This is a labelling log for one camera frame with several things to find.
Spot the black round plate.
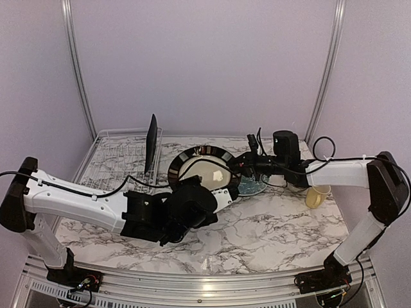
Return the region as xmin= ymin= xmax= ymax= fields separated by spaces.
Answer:
xmin=167 ymin=145 xmax=241 ymax=191

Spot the aluminium wall profile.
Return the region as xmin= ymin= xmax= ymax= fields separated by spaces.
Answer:
xmin=61 ymin=0 xmax=97 ymax=140
xmin=304 ymin=0 xmax=346 ymax=144

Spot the black square plate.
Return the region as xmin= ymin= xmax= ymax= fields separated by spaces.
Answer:
xmin=144 ymin=114 xmax=158 ymax=174

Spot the aluminium front table rail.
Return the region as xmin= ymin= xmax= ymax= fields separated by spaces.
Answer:
xmin=19 ymin=261 xmax=386 ymax=308

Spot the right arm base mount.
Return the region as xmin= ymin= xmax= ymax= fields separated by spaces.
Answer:
xmin=293 ymin=268 xmax=352 ymax=294

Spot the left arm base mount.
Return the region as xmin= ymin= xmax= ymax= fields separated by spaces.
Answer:
xmin=46 ymin=267 xmax=103 ymax=292

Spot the left aluminium wall profile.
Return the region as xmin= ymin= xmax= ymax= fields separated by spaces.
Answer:
xmin=61 ymin=0 xmax=97 ymax=140

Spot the grey speckled plate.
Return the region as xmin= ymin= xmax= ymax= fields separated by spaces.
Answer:
xmin=238 ymin=175 xmax=268 ymax=197

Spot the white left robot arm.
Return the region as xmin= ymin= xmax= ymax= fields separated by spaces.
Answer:
xmin=1 ymin=157 xmax=239 ymax=286

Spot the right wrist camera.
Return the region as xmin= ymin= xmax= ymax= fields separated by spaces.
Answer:
xmin=247 ymin=134 xmax=259 ymax=155

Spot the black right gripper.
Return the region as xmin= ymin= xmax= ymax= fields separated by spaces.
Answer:
xmin=227 ymin=146 xmax=288 ymax=180

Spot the right aluminium wall profile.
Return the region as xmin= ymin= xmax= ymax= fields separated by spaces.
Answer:
xmin=304 ymin=0 xmax=346 ymax=144

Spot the yellow ceramic mug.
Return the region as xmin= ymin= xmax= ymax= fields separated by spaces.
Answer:
xmin=305 ymin=185 xmax=331 ymax=209

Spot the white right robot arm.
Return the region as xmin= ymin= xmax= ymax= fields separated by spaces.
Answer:
xmin=227 ymin=130 xmax=410 ymax=287

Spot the white wire dish rack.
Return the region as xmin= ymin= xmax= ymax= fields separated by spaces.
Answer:
xmin=73 ymin=128 xmax=162 ymax=194

